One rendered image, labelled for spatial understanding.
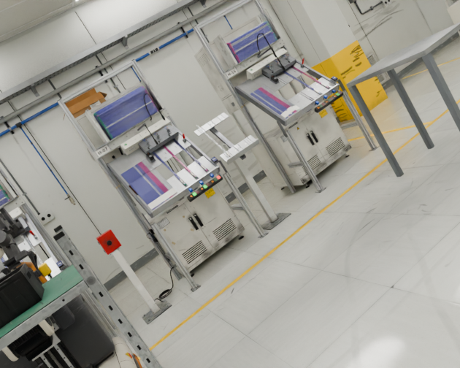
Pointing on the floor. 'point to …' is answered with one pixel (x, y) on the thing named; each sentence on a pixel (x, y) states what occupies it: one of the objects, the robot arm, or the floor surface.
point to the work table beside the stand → (413, 52)
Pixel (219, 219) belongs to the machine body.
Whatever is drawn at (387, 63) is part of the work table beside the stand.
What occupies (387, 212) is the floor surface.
